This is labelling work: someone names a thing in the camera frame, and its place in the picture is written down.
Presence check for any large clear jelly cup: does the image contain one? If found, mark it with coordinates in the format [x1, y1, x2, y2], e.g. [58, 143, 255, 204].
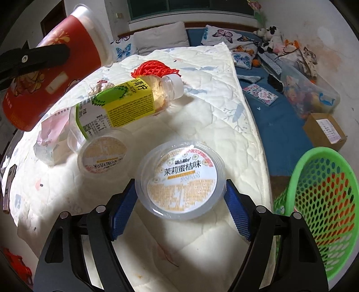
[135, 140, 226, 221]

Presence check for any white tissue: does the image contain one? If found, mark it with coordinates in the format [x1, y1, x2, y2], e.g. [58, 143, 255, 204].
[88, 79, 115, 97]

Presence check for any crumpled clear plastic wrapper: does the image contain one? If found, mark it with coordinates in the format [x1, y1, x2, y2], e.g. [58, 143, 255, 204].
[33, 108, 77, 166]

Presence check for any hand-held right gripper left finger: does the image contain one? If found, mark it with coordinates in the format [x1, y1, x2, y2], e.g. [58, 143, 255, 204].
[33, 177, 139, 292]

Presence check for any green plastic basket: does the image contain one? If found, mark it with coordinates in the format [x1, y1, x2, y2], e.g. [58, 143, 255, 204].
[273, 147, 359, 284]

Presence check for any clear plastic storage bin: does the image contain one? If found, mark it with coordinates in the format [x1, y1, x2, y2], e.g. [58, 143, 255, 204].
[280, 66, 341, 120]

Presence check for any black and white plush cow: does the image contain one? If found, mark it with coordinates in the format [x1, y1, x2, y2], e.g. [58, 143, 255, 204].
[254, 26, 284, 54]

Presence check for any red toy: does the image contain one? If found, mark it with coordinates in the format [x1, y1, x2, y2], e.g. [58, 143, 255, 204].
[0, 247, 33, 284]

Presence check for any plastic bottle yellow green label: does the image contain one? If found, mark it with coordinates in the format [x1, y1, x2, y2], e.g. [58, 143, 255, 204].
[69, 75, 184, 141]

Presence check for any small clear jelly cup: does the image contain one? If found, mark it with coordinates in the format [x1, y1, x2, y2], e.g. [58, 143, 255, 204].
[67, 128, 135, 176]

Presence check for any colourful picture book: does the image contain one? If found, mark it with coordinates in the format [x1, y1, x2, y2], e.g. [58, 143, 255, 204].
[243, 83, 278, 105]

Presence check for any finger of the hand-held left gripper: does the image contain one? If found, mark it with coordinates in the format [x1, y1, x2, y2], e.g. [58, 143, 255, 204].
[0, 44, 70, 85]

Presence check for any orange fox plush toy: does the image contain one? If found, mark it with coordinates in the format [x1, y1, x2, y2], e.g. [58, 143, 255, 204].
[283, 39, 300, 55]

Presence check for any brown wooden door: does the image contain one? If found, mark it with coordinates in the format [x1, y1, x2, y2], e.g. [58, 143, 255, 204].
[41, 3, 66, 37]

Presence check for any black pouch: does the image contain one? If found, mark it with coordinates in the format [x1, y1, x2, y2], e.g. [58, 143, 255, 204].
[267, 73, 284, 92]

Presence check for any butterfly print pillow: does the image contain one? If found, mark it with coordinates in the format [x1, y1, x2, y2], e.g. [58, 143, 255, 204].
[230, 46, 260, 70]
[111, 35, 139, 62]
[202, 25, 263, 47]

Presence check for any grey pillow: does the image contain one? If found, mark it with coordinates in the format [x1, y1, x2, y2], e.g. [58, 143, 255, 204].
[133, 21, 190, 56]

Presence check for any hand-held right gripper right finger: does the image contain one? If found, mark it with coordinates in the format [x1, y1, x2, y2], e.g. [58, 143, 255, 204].
[223, 179, 328, 292]

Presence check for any cat print cushion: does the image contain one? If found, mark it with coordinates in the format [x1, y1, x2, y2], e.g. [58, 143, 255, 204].
[300, 46, 319, 79]

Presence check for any white quilted blanket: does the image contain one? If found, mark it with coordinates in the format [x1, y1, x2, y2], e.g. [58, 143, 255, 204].
[0, 42, 274, 292]

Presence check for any patterned long case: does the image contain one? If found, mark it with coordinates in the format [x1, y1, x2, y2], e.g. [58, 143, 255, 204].
[256, 52, 282, 75]

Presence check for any blue bed sheet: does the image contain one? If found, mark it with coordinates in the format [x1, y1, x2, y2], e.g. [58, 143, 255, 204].
[116, 27, 348, 203]

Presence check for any cardboard box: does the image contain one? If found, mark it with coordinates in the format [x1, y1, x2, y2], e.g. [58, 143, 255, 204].
[303, 113, 348, 152]

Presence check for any red paper cup clear lid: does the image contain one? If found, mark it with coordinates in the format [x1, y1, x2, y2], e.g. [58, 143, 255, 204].
[2, 5, 114, 132]

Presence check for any dark window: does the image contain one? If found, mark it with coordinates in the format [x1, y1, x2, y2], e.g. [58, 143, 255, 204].
[127, 0, 256, 21]

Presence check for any red foam fruit net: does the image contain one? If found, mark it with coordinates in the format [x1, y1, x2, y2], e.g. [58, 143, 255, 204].
[131, 60, 183, 80]

